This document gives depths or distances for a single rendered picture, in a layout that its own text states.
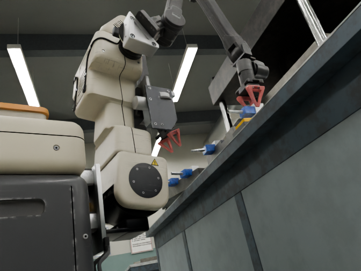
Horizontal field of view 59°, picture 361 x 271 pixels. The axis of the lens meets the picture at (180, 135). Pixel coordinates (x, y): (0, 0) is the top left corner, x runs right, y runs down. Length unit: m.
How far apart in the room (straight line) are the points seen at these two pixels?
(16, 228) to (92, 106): 0.55
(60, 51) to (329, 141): 4.95
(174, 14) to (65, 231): 0.78
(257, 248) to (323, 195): 0.34
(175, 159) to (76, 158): 8.39
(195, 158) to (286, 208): 8.36
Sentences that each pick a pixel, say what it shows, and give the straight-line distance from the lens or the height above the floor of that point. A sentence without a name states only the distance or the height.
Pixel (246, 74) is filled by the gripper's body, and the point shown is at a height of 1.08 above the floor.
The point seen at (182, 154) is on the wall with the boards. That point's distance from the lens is 9.14.
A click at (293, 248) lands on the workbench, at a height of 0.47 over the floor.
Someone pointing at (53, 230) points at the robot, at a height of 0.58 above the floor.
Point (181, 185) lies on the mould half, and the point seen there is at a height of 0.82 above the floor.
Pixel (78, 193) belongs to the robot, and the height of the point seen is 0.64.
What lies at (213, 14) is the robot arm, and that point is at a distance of 1.35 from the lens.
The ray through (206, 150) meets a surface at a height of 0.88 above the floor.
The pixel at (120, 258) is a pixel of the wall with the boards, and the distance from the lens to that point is 8.21.
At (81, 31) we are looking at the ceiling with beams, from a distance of 5.53.
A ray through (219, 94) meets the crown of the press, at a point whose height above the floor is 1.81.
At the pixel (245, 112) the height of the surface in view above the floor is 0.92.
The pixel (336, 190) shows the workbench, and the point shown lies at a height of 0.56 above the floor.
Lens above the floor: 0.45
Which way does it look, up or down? 24 degrees up
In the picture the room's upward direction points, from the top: 12 degrees counter-clockwise
